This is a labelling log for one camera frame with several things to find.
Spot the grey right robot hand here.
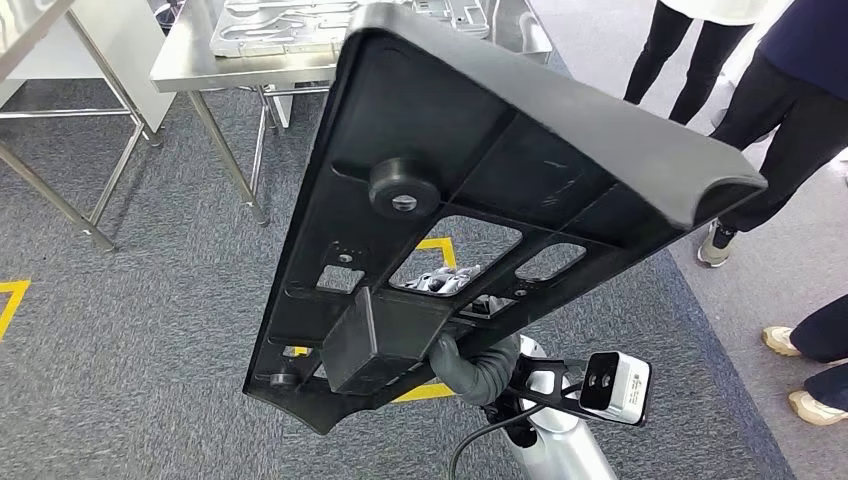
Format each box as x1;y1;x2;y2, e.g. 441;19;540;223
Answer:
404;263;493;407

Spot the black plastic plate frame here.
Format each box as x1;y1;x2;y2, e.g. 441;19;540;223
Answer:
243;3;770;437

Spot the stainless steel workbench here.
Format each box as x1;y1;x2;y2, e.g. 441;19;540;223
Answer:
150;0;554;228

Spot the person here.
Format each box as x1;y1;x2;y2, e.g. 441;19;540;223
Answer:
761;294;848;427
622;0;796;127
695;0;848;270

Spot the stamped aluminium panel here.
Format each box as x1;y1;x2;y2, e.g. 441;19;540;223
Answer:
210;0;493;60

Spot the white cabinet box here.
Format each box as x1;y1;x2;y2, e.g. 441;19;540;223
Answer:
0;0;177;134

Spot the black camera cable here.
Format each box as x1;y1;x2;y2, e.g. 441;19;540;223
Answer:
449;400;551;480

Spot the black camera bracket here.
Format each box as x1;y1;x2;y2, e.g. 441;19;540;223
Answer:
506;354;591;423

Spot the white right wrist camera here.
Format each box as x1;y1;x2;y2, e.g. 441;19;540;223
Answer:
579;351;653;427

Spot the steel frame table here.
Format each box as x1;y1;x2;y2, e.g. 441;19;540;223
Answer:
0;0;164;254

